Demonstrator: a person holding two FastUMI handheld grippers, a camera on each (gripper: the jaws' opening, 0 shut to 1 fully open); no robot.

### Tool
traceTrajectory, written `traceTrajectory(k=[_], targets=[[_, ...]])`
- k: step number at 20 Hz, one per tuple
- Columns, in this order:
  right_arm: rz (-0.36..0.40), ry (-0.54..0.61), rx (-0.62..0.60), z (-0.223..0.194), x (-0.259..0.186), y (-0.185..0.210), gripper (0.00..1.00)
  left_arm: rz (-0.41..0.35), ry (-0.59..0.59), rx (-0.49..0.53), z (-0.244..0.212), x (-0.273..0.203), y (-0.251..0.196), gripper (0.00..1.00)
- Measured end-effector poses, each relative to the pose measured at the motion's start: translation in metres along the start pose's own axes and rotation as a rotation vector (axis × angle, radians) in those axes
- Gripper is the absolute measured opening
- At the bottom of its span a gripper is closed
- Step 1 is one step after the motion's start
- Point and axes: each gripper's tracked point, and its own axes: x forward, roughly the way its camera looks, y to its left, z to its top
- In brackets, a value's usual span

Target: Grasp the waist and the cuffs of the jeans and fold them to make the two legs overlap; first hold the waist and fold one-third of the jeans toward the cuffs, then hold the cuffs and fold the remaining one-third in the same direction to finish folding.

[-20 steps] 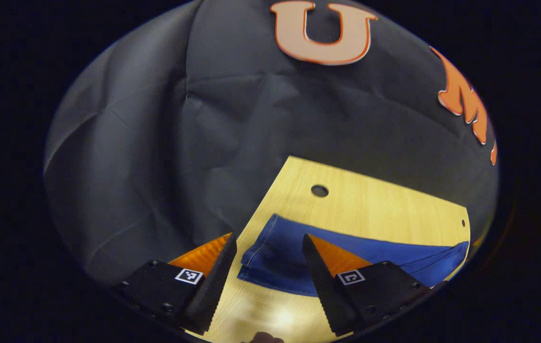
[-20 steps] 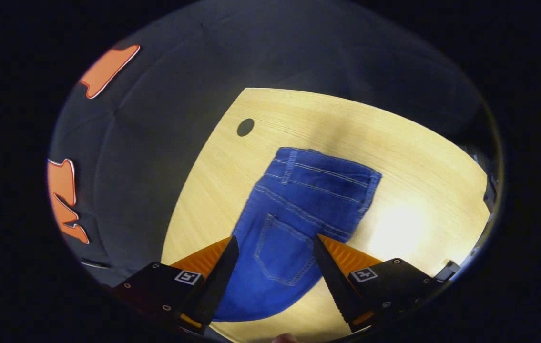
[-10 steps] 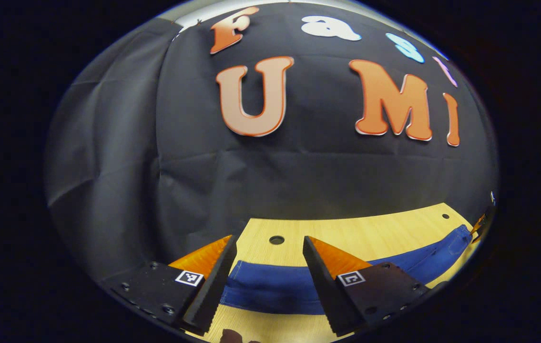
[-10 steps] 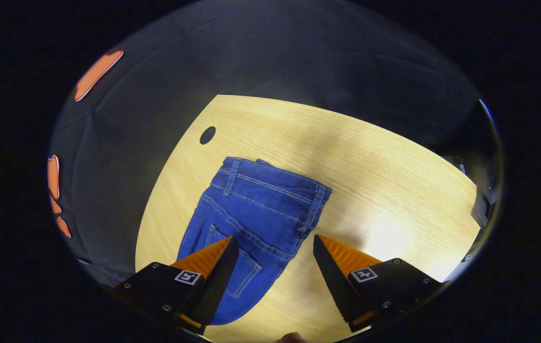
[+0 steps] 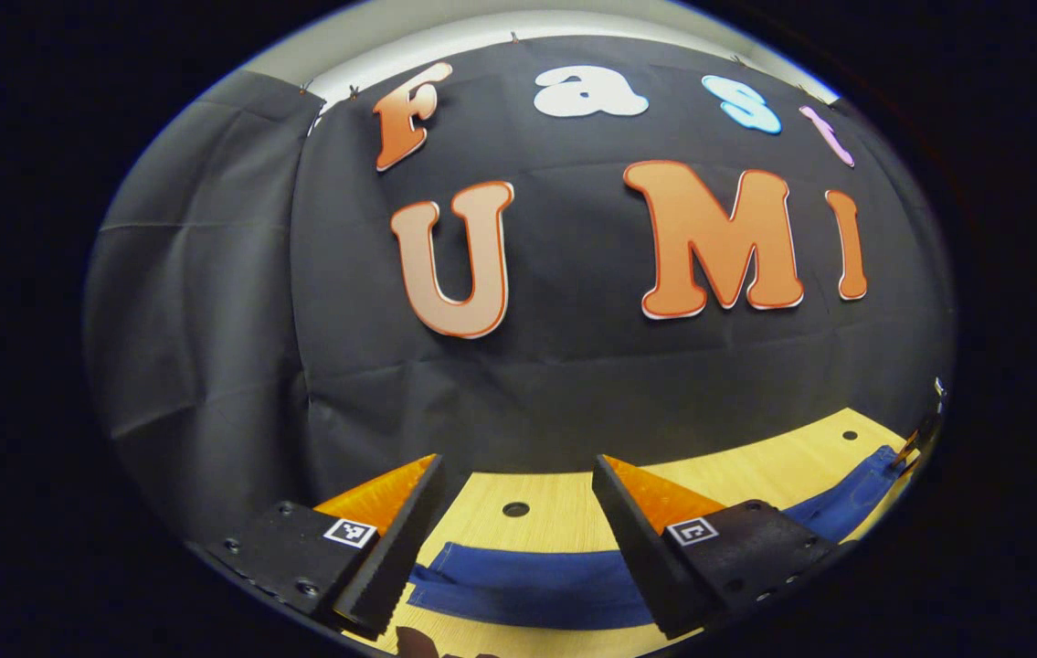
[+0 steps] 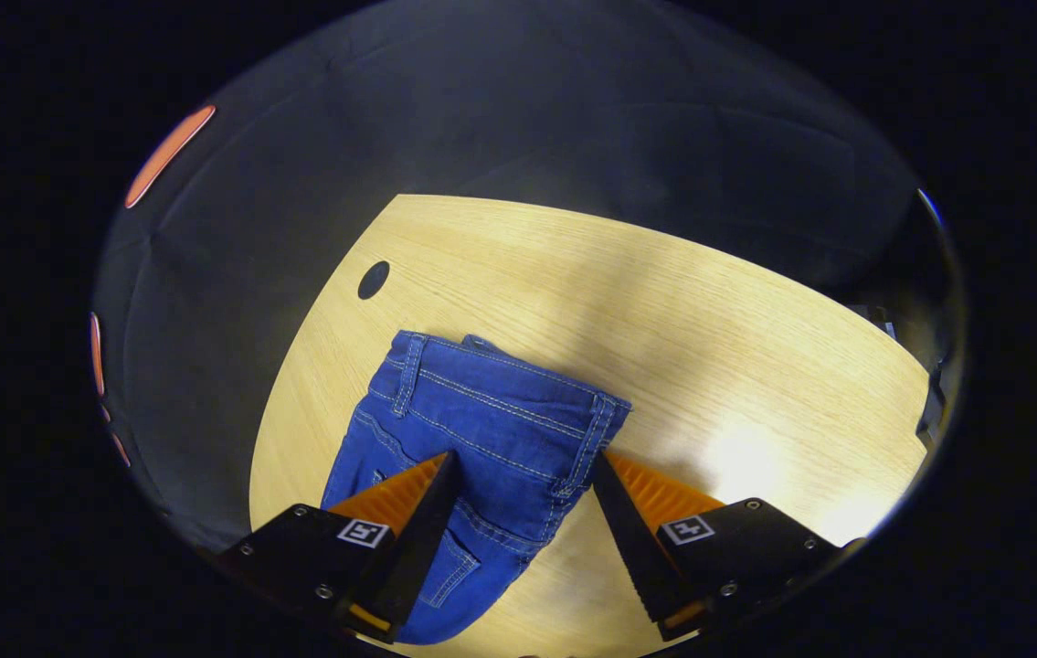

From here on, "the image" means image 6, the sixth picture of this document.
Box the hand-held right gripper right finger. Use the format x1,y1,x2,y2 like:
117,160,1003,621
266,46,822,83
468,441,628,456
590,450,862,642

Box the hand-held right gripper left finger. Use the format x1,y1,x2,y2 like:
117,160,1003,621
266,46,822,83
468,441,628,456
212,449,465,646

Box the blue jeans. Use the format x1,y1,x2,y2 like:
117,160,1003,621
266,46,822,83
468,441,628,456
321,330,634,646

